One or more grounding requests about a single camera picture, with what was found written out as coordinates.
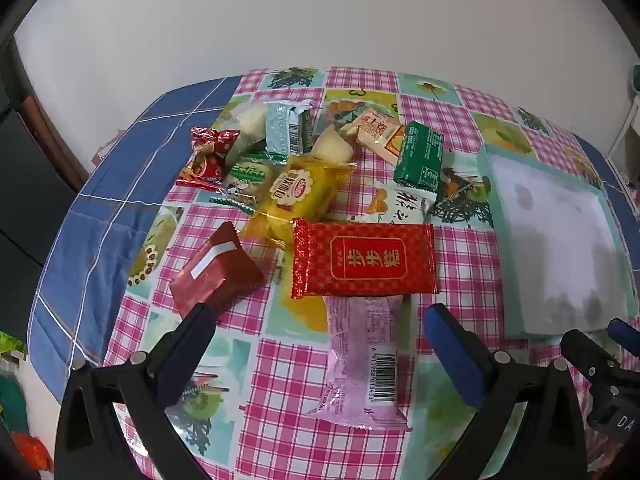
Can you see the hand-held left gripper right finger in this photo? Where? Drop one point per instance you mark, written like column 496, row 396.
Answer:
column 452, row 350

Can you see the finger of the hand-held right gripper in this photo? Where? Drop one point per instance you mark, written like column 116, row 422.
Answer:
column 624, row 332
column 595, row 365

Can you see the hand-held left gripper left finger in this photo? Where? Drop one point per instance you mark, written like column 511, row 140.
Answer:
column 184, row 356

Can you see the pink snack packet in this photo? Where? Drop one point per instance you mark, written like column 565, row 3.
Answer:
column 360, row 360

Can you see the dark red snack packet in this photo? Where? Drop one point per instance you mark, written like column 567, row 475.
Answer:
column 225, row 270

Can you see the teal cardboard box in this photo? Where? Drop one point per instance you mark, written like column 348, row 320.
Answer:
column 550, row 240

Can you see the red gold-patterned snack packet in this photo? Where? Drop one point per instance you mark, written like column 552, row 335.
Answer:
column 370, row 260

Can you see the white rice cracker packet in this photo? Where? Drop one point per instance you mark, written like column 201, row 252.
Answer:
column 400, row 205

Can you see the green white cookie packet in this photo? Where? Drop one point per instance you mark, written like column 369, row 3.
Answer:
column 247, row 177

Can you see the red picture snack packet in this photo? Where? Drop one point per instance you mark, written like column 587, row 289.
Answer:
column 205, row 160

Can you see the dark green snack packet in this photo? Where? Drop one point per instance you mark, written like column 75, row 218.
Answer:
column 420, row 155

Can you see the yellow snack packet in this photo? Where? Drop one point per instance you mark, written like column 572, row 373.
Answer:
column 300, row 195

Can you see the cream and orange snack packet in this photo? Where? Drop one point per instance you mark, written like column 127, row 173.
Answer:
column 375, row 132

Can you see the clear-wrapped round pastry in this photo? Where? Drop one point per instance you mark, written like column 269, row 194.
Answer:
column 332, row 147

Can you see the clear-wrapped pale bun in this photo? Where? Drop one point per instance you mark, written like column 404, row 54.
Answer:
column 252, row 122

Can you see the silver green snack packet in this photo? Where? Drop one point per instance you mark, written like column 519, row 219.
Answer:
column 280, row 130

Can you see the green object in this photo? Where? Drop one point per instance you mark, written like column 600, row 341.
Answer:
column 9, row 346

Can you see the orange object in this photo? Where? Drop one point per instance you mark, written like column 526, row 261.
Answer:
column 32, row 452

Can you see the pink paper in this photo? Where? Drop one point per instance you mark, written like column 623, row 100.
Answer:
column 106, row 149

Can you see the teal cloth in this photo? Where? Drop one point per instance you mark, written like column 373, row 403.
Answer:
column 635, row 76

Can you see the pink checked tablecloth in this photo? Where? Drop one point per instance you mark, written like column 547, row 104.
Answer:
column 350, row 90

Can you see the brown wooden door frame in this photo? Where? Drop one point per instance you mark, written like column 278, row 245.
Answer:
column 55, row 145

